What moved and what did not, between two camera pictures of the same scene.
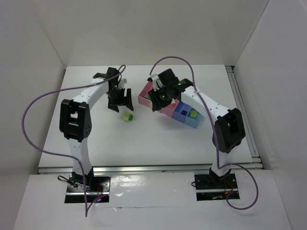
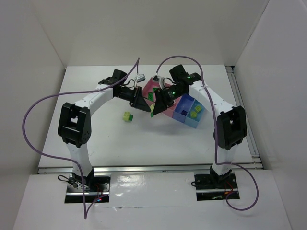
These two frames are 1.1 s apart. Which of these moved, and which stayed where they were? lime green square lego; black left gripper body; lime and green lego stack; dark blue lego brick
Moved: black left gripper body
Stayed: lime green square lego; dark blue lego brick; lime and green lego stack
